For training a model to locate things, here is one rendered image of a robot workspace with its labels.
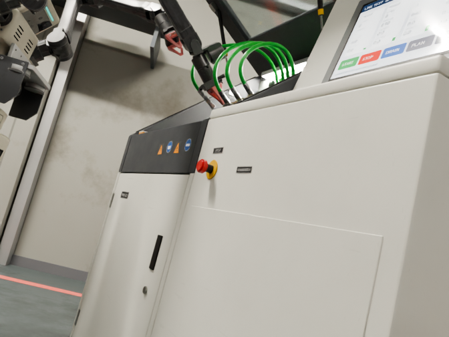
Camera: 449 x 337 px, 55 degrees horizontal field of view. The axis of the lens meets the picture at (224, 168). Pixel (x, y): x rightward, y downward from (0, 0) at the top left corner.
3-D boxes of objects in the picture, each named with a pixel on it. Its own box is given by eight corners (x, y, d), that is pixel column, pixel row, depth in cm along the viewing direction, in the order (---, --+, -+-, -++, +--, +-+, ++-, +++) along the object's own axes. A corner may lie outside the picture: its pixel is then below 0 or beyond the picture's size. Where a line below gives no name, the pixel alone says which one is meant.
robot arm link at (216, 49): (183, 41, 166) (188, 41, 158) (210, 28, 168) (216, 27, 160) (196, 70, 171) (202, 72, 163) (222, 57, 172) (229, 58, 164)
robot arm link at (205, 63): (189, 59, 168) (190, 55, 162) (204, 51, 169) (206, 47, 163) (198, 75, 168) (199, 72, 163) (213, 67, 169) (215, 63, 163)
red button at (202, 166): (192, 174, 112) (196, 155, 113) (204, 178, 114) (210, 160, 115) (201, 174, 108) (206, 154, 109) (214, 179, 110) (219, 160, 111)
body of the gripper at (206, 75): (226, 77, 164) (217, 59, 164) (204, 89, 162) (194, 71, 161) (222, 82, 171) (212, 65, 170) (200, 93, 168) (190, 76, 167)
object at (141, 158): (121, 172, 178) (131, 134, 180) (131, 174, 180) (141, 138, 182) (187, 172, 124) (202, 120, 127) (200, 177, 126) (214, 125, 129)
